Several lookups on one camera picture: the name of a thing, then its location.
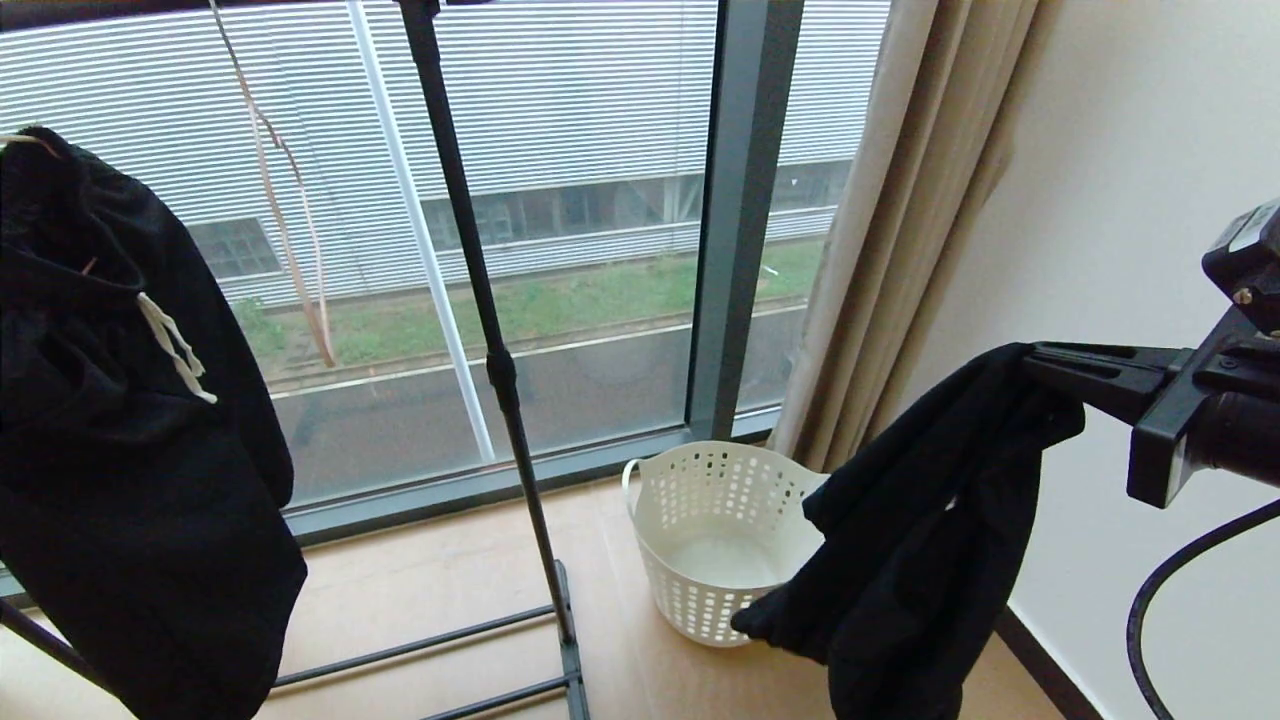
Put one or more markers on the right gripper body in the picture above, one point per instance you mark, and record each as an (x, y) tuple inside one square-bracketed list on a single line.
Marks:
[(1160, 440)]

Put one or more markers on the black garment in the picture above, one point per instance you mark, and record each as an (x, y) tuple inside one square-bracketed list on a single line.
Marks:
[(930, 540)]

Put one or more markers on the window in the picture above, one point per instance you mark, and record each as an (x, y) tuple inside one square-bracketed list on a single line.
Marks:
[(600, 120)]

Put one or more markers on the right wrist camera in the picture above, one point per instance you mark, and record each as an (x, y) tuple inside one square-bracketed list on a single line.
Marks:
[(1250, 260)]

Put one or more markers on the black clothes rack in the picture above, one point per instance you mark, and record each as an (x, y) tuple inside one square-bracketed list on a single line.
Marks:
[(500, 370)]

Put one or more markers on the beige curtain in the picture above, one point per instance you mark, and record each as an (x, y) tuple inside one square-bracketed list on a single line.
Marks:
[(900, 250)]

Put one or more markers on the white laundry basket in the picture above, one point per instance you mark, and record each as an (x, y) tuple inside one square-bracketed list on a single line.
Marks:
[(700, 500)]

